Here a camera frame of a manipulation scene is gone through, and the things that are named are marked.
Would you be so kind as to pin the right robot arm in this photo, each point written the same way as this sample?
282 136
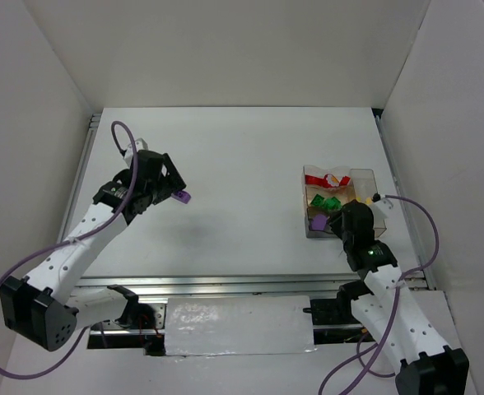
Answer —
382 302

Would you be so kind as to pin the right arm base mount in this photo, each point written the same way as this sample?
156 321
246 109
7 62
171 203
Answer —
332 318

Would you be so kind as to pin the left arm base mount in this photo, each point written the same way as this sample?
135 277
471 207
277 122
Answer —
147 334

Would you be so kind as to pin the small red lego brick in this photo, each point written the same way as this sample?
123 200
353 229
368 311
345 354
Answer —
344 181

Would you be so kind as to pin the green square lego brick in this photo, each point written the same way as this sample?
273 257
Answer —
333 204
318 201

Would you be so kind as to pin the amber plastic container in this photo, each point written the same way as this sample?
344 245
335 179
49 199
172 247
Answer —
341 193

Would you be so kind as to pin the red curved lego brick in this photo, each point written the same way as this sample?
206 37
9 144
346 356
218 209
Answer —
317 181

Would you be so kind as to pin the purple sloped lego brick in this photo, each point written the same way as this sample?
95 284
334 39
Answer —
182 196

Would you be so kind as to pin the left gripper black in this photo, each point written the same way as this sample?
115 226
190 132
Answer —
170 176

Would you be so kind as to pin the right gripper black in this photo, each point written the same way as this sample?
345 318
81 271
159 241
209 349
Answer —
337 222

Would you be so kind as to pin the purple round flower lego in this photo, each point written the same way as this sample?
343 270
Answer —
319 222

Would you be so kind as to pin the aluminium front rail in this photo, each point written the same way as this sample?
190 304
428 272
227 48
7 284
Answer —
194 286

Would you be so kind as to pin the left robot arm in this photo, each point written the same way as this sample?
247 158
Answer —
40 305

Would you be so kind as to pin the tall smoky plastic container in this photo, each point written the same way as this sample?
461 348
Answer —
363 185

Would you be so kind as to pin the white taped panel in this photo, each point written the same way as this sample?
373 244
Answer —
239 326

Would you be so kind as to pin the clear plastic container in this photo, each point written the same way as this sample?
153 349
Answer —
337 177

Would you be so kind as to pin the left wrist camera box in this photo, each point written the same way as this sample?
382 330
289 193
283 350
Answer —
138 145

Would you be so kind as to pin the red flower lego piece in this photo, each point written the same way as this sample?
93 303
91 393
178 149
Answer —
330 181

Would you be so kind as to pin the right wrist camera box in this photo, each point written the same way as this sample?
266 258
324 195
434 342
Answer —
381 207

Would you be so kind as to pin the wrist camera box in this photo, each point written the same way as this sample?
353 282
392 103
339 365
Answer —
381 207
138 145

